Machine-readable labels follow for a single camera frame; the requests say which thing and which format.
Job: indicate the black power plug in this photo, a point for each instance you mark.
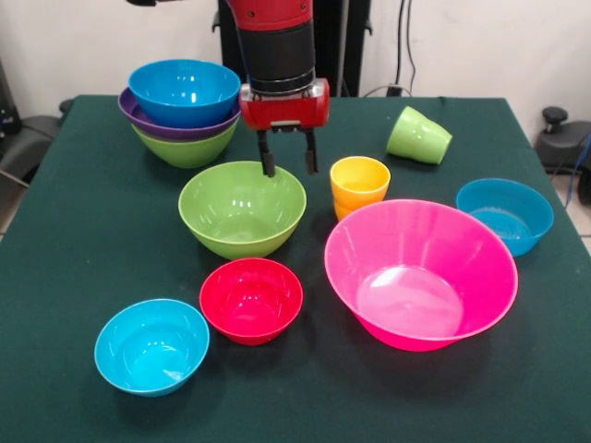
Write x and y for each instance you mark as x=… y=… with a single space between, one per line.
x=393 y=90

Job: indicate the yellow plastic cup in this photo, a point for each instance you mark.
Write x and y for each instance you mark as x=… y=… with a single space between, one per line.
x=341 y=211
x=360 y=189

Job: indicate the small light blue bowl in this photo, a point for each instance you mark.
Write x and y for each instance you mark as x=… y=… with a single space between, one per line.
x=152 y=348

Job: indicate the translucent blue plastic bowl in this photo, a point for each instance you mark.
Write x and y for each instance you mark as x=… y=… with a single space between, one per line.
x=508 y=217

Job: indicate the dark green tablecloth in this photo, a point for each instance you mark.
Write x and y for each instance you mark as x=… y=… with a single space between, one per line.
x=295 y=397

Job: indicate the green plastic cup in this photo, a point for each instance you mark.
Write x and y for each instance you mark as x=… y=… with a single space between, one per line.
x=406 y=134
x=438 y=145

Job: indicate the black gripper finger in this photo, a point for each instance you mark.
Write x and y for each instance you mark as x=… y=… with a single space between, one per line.
x=310 y=157
x=267 y=161

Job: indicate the purple plastic bowl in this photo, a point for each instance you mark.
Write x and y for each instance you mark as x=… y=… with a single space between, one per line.
x=184 y=134

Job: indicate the large blue plastic bowl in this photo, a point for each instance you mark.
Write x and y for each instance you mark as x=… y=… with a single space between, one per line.
x=184 y=83

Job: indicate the large pink plastic bowl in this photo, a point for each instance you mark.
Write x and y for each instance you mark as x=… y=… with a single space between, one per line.
x=415 y=258

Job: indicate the red plastic bowl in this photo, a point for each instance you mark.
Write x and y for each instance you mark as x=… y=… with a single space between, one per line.
x=251 y=300

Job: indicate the black equipment base with knob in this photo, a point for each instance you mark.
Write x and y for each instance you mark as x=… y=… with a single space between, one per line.
x=563 y=143

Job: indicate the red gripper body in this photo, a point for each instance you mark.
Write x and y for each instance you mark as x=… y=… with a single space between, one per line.
x=286 y=111

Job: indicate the black round knob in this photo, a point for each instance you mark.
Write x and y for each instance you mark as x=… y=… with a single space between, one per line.
x=66 y=106

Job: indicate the green plastic bowl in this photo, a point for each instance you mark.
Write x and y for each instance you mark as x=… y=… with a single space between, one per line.
x=242 y=217
x=189 y=154

